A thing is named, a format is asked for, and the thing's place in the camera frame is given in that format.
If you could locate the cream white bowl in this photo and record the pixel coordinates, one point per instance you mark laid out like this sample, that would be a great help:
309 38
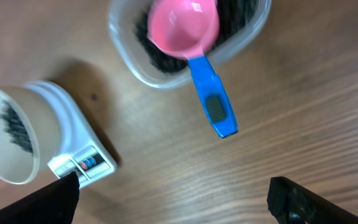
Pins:
30 134

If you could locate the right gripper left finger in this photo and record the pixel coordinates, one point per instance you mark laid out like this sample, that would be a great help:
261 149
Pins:
54 203

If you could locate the black beans in bowl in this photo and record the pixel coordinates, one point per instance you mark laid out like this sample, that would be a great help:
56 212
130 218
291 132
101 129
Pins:
15 128

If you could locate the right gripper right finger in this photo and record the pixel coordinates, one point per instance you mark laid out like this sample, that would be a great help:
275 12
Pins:
290 203

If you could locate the clear container of black beans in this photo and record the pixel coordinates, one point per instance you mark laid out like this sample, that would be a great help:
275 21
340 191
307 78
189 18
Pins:
242 21

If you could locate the stray black bean on table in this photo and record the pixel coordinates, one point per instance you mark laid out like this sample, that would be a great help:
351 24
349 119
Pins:
94 97

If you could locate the white digital kitchen scale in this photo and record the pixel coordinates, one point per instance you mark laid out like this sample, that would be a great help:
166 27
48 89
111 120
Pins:
81 151

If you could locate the pink scoop blue handle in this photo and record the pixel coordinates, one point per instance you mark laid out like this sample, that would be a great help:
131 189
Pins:
187 29

